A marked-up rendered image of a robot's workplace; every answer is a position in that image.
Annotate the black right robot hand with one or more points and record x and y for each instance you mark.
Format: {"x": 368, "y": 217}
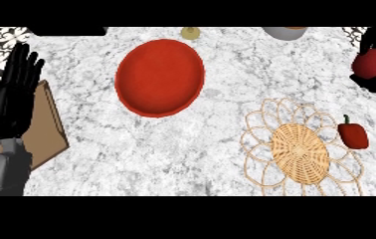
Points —
{"x": 367, "y": 83}

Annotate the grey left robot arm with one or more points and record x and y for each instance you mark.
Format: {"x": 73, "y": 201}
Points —
{"x": 11, "y": 170}

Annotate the red bowl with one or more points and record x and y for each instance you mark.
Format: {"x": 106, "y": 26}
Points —
{"x": 159, "y": 78}

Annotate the brown wooden cutting board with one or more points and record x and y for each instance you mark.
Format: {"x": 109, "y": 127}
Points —
{"x": 44, "y": 133}

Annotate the red tomato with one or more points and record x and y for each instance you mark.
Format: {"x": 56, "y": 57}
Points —
{"x": 364, "y": 64}

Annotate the red bell pepper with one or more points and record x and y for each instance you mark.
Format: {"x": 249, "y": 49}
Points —
{"x": 352, "y": 136}

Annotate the woven wicker placemat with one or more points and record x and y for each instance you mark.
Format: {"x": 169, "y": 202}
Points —
{"x": 297, "y": 153}

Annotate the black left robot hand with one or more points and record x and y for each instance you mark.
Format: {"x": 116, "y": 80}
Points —
{"x": 14, "y": 97}

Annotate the small yellow round object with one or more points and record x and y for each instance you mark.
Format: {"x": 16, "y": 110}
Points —
{"x": 188, "y": 33}

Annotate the grey pot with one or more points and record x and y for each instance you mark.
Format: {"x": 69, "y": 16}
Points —
{"x": 284, "y": 33}

